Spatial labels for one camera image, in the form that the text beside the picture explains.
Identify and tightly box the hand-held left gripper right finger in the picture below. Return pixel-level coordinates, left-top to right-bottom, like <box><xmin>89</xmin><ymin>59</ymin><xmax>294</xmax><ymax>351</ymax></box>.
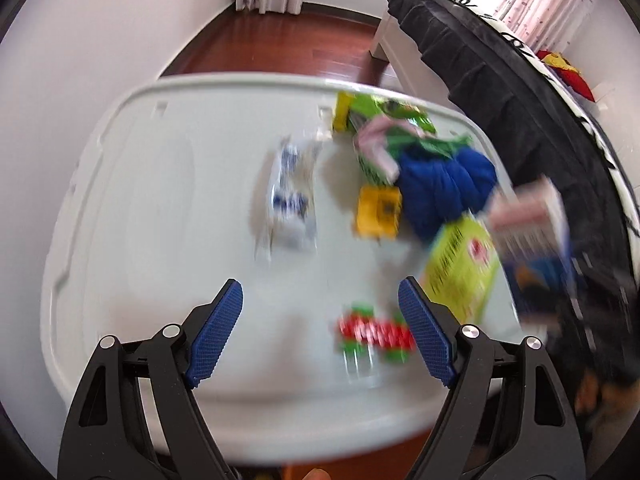
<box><xmin>398</xmin><ymin>277</ymin><xmax>587</xmax><ymax>480</ymax></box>

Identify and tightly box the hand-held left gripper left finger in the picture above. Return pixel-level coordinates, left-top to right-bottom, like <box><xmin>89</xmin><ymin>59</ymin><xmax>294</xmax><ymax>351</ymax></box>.
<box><xmin>57</xmin><ymin>279</ymin><xmax>244</xmax><ymax>480</ymax></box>

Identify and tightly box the red and green wrapper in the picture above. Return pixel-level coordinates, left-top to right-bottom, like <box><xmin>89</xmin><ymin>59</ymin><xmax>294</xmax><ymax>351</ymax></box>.
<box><xmin>334</xmin><ymin>303</ymin><xmax>417</xmax><ymax>381</ymax></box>

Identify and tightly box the yellow-green carton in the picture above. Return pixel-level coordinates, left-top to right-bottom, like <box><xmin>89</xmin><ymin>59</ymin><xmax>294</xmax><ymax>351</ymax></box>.
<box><xmin>421</xmin><ymin>214</ymin><xmax>501</xmax><ymax>325</ymax></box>

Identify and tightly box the small yellow box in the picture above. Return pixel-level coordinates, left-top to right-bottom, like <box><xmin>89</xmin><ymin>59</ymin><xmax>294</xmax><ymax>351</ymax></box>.
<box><xmin>354</xmin><ymin>185</ymin><xmax>403</xmax><ymax>240</ymax></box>

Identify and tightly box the white and blue carton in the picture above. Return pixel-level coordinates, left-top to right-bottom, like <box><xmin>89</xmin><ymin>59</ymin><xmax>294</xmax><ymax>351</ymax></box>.
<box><xmin>487</xmin><ymin>176</ymin><xmax>581</xmax><ymax>322</ymax></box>

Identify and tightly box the clear blue-print plastic wrapper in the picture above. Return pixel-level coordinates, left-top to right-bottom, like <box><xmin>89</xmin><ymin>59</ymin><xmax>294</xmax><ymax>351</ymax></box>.
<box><xmin>254</xmin><ymin>136</ymin><xmax>325</xmax><ymax>264</ymax></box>

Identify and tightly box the green snack bag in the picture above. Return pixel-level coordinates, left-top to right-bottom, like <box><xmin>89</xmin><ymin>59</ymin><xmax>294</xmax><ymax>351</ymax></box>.
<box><xmin>332</xmin><ymin>91</ymin><xmax>473</xmax><ymax>186</ymax></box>

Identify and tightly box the white plastic folding table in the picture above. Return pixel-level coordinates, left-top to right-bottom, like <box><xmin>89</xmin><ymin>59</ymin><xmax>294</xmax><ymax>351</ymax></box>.
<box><xmin>40</xmin><ymin>73</ymin><xmax>548</xmax><ymax>465</ymax></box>

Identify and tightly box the blue crumpled cloth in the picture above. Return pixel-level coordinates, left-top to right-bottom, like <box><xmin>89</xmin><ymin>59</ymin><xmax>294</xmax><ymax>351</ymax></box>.
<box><xmin>397</xmin><ymin>146</ymin><xmax>498</xmax><ymax>242</ymax></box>

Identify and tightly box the pink striped wrapper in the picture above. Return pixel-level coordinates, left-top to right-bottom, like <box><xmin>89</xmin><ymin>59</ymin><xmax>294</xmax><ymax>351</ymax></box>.
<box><xmin>354</xmin><ymin>115</ymin><xmax>426</xmax><ymax>182</ymax></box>

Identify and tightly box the white bench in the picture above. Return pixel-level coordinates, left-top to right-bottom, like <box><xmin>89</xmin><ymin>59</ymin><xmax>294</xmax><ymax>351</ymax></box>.
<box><xmin>370</xmin><ymin>10</ymin><xmax>416</xmax><ymax>93</ymax></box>

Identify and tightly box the red and yellow cushion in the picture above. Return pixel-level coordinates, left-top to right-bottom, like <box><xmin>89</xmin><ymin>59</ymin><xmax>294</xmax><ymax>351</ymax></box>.
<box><xmin>537</xmin><ymin>49</ymin><xmax>597</xmax><ymax>102</ymax></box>

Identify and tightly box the black and white patterned blanket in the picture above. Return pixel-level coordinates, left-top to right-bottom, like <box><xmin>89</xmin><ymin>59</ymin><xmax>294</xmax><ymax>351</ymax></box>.
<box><xmin>400</xmin><ymin>0</ymin><xmax>640</xmax><ymax>241</ymax></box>

